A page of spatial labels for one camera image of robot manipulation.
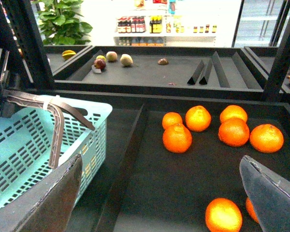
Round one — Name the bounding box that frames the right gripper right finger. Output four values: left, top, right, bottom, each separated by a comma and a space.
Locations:
239, 156, 290, 232

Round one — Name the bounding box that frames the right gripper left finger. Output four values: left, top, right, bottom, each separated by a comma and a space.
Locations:
0, 155, 83, 232

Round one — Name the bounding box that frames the light blue plastic basket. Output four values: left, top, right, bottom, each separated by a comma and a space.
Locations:
0, 98, 113, 209

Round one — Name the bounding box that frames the brown basket handle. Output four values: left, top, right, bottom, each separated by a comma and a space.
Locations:
5, 90, 95, 169

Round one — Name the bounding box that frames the orange mandarin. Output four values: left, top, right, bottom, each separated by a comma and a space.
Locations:
185, 105, 212, 132
162, 123, 192, 154
219, 105, 248, 123
205, 198, 243, 232
218, 118, 250, 147
162, 112, 183, 130
246, 197, 259, 223
249, 124, 284, 153

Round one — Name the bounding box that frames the dark wooden display stand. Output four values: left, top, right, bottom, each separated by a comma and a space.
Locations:
25, 47, 290, 232

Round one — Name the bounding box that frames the yellow starfruit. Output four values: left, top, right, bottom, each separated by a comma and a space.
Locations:
61, 50, 76, 60

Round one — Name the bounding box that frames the glass door refrigerator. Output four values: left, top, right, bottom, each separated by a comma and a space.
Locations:
232, 0, 290, 48

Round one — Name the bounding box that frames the green potted plant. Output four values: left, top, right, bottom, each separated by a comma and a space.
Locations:
33, 0, 93, 45

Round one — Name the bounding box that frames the shelf of bottles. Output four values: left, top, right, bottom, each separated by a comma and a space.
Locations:
114, 0, 218, 46

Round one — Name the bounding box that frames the black shelf post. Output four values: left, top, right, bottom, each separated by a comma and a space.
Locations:
2, 0, 55, 89
261, 18, 290, 102

